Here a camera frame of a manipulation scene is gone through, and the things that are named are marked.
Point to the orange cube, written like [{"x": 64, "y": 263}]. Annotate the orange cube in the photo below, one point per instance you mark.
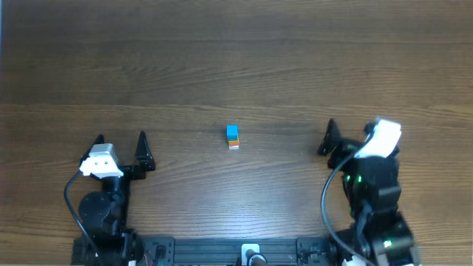
[{"x": 234, "y": 143}]

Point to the blue cube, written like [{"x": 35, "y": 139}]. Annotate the blue cube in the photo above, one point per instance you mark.
[{"x": 232, "y": 130}]

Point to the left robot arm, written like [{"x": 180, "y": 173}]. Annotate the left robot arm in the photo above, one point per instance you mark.
[{"x": 105, "y": 214}]

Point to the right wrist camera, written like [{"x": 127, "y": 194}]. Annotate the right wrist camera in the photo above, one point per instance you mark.
[{"x": 380, "y": 138}]

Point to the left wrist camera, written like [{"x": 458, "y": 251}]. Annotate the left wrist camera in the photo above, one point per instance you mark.
[{"x": 101, "y": 162}]

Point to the white cube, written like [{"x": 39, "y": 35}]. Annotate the white cube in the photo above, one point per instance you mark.
[{"x": 234, "y": 147}]

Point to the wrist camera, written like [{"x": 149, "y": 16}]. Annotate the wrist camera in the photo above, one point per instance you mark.
[
  {"x": 101, "y": 162},
  {"x": 380, "y": 138}
]

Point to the mounting rail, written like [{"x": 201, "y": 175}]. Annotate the mounting rail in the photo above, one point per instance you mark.
[{"x": 214, "y": 253}]

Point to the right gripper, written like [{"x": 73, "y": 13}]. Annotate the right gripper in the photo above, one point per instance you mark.
[{"x": 343, "y": 151}]

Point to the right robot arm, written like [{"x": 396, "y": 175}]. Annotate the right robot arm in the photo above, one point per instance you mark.
[{"x": 377, "y": 207}]

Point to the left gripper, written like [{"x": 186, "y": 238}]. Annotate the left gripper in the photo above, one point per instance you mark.
[{"x": 133, "y": 172}]

